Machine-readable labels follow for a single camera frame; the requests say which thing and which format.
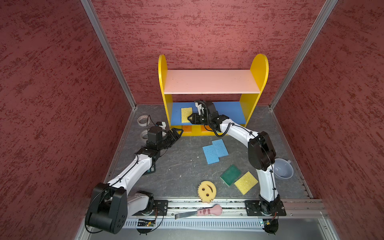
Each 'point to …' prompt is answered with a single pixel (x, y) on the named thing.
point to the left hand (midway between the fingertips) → (181, 135)
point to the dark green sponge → (230, 175)
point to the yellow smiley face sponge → (207, 190)
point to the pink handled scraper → (213, 210)
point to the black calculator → (151, 170)
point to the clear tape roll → (142, 120)
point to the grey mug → (283, 169)
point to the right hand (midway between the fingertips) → (190, 120)
